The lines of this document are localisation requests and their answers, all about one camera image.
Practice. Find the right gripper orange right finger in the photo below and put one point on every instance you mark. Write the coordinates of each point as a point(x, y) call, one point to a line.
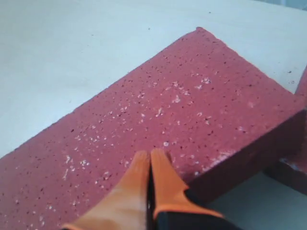
point(169, 189)

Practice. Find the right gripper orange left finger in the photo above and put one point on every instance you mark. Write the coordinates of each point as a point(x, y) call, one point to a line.
point(125, 207)

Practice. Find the red brick moved to row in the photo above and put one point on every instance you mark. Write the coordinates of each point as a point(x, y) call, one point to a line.
point(197, 99)

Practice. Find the red brick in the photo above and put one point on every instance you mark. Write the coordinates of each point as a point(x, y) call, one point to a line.
point(286, 120)

